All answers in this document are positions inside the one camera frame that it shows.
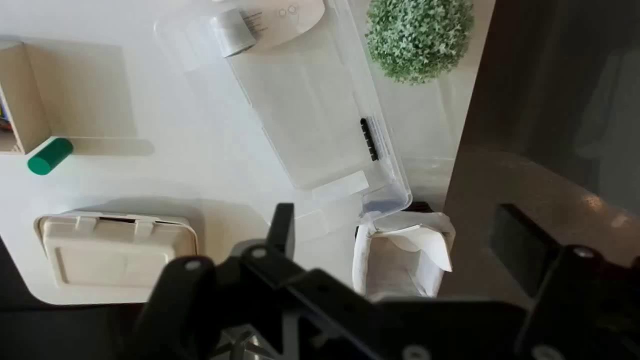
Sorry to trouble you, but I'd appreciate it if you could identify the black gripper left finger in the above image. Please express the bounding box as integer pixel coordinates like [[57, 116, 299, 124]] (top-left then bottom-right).
[[266, 202, 299, 258]]

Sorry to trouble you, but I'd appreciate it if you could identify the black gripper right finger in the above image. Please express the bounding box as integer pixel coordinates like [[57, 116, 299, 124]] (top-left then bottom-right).
[[489, 202, 566, 298]]

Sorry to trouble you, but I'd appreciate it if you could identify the clear plastic container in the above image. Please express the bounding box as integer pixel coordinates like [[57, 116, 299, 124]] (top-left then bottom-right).
[[154, 0, 414, 218]]

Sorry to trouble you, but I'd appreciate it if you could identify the black tray with white paper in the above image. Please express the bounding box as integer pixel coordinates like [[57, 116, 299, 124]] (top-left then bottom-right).
[[350, 199, 458, 303]]

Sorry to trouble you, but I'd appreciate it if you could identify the black marker pen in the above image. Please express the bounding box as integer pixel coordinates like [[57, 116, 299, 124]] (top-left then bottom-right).
[[359, 116, 380, 162]]

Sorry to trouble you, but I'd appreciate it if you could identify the white takeout box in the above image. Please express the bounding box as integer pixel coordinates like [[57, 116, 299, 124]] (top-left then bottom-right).
[[34, 210, 202, 292]]

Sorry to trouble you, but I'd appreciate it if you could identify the white cylinder roll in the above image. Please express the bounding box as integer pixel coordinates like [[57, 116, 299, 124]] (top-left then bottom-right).
[[208, 9, 258, 59]]

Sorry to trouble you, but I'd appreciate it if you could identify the crumpled white paper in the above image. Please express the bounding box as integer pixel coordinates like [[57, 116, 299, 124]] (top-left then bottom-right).
[[238, 0, 328, 51]]

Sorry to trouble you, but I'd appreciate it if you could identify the green potted plant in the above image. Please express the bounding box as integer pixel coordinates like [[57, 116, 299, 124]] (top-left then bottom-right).
[[365, 0, 477, 87]]

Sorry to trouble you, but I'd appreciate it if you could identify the green cylinder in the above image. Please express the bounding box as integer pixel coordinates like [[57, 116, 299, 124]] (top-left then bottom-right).
[[27, 137, 77, 179]]

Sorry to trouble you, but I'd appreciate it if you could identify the open wooden box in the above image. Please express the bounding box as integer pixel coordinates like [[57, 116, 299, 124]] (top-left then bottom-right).
[[0, 41, 57, 157]]

